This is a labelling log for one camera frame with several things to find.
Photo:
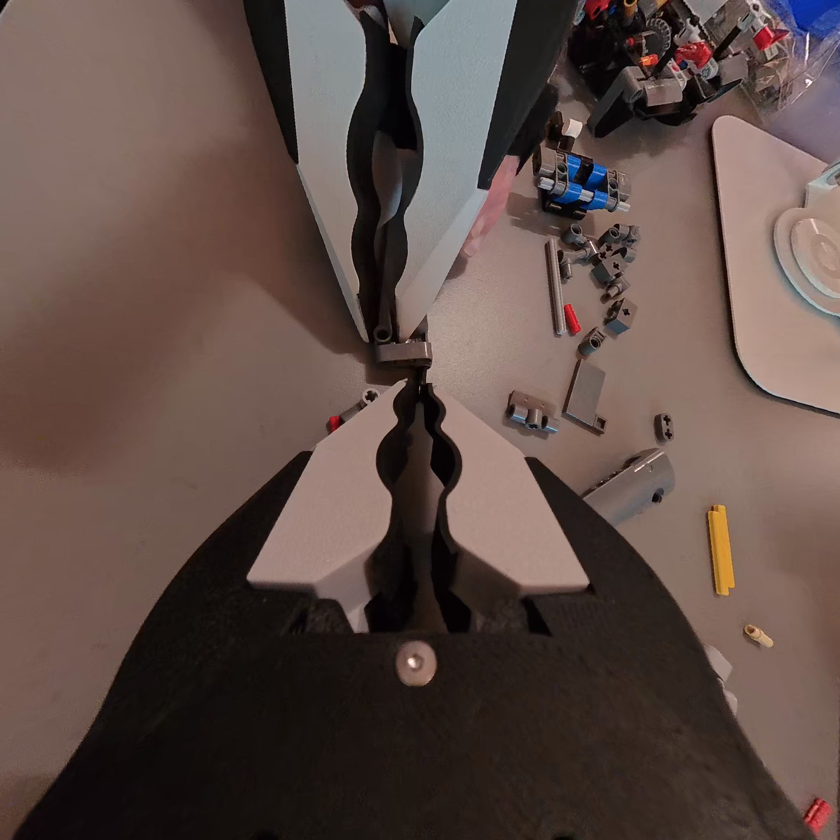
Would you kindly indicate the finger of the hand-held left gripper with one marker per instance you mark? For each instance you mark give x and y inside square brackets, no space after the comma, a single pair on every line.
[459,164]
[325,131]

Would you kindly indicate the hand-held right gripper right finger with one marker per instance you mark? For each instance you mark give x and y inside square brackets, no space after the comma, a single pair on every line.
[505,518]

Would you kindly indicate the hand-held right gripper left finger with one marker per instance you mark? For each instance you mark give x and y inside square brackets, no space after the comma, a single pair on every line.
[328,518]

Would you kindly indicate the black lego pin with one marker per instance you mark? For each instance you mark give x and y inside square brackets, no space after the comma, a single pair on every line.
[418,382]

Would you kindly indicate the small black white lego piece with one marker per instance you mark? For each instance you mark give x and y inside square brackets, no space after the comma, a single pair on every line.
[569,128]

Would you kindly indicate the lego car chassis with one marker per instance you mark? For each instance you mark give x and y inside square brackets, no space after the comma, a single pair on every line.
[630,92]

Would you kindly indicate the grey blue lego connector piece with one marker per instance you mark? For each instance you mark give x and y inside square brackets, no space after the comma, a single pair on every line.
[528,410]

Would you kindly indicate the blue grey lego subassembly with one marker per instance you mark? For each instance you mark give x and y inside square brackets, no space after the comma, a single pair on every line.
[581,180]

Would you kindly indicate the large grey lego panel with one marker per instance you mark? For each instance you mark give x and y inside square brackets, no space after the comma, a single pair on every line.
[640,485]

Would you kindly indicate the grey flat lego panel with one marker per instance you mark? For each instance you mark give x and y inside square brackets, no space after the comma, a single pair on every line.
[584,394]

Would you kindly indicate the long grey lego axle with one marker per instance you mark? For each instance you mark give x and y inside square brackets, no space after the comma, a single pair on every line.
[555,289]

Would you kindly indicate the dark grey lego bush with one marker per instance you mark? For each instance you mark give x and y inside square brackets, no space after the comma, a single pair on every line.
[664,426]

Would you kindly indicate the small red lego pin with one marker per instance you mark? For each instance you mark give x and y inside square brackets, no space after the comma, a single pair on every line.
[573,319]

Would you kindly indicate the yellow lego axle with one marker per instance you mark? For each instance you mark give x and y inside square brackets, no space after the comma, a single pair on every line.
[720,551]

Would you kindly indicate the light grey lego connector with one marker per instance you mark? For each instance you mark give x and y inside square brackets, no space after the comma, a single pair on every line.
[718,663]
[730,701]

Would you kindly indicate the tan lego pin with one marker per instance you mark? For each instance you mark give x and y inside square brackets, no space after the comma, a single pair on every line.
[758,635]

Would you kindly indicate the red lego piece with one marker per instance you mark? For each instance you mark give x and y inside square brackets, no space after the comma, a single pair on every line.
[817,812]

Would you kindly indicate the person's left hand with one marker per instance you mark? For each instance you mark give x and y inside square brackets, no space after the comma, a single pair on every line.
[489,216]

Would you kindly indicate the grey connector with red pin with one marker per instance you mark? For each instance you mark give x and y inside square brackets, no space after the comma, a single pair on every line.
[358,407]

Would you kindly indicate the pile of dark grey connectors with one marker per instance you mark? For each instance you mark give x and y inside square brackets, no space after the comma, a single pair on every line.
[607,266]

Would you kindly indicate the clear plastic bag of parts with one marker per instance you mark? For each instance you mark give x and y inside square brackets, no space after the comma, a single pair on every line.
[787,79]

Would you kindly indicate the white book stand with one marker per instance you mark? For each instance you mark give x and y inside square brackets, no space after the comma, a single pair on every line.
[754,295]

